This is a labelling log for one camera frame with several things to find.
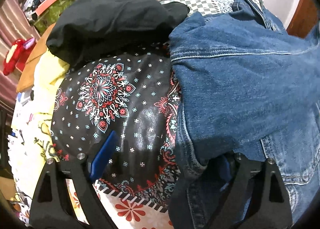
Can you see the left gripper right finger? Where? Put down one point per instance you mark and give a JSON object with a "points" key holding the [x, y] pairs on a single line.
{"points": [[256, 196]]}

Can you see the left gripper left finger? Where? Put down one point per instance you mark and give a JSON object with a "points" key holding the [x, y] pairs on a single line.
{"points": [[65, 196]]}

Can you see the blue denim jacket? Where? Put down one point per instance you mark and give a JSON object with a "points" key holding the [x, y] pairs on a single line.
{"points": [[247, 87]]}

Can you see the patchwork patterned bed quilt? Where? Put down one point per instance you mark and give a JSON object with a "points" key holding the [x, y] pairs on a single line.
{"points": [[134, 94]]}

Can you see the yellow garment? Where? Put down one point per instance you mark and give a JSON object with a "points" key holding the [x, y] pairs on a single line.
{"points": [[50, 71]]}

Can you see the red plush toy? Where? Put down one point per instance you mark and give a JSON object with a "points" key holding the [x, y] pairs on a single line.
{"points": [[17, 55]]}

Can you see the striped red curtain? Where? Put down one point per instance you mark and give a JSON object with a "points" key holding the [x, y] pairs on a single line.
{"points": [[14, 25]]}

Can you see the green patterned storage box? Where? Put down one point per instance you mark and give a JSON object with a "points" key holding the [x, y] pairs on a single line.
{"points": [[51, 15]]}

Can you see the black garment pile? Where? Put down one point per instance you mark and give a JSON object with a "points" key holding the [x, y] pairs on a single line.
{"points": [[91, 29]]}

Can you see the orange box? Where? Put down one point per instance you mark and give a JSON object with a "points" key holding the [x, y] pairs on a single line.
{"points": [[43, 6]]}

